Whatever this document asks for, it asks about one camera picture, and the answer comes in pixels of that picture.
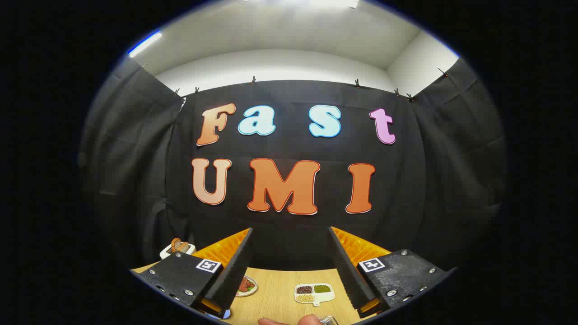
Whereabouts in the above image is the oval white food plate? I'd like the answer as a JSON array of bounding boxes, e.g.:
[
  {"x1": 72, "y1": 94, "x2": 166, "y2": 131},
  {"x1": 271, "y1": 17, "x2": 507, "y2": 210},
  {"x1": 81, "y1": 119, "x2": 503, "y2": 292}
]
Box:
[{"x1": 235, "y1": 275, "x2": 258, "y2": 297}]

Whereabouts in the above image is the white divided tray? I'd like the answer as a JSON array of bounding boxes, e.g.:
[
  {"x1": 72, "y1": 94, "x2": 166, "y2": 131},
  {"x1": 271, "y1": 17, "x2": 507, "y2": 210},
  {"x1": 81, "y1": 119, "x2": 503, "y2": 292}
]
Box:
[{"x1": 294, "y1": 283, "x2": 336, "y2": 307}]

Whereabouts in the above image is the white toaster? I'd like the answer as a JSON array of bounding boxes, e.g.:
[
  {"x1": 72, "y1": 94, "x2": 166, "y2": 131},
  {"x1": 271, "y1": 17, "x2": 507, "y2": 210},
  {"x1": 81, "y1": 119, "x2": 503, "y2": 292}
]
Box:
[{"x1": 159, "y1": 238, "x2": 196, "y2": 260}]

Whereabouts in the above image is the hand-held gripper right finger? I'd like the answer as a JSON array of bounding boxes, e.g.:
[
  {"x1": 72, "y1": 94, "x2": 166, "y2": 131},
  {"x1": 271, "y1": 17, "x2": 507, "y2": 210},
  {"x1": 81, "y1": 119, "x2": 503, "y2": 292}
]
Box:
[{"x1": 328, "y1": 227, "x2": 457, "y2": 319}]

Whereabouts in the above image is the black backdrop cloth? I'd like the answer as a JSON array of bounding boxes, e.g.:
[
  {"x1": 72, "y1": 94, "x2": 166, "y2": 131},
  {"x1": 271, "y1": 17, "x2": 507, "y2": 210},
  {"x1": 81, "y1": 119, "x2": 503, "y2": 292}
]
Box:
[{"x1": 79, "y1": 56, "x2": 506, "y2": 276}]

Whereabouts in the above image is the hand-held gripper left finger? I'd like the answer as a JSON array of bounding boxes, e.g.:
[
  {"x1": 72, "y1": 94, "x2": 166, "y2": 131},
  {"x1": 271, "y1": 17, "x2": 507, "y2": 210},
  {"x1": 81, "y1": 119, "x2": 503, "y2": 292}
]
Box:
[{"x1": 130, "y1": 228, "x2": 253, "y2": 319}]

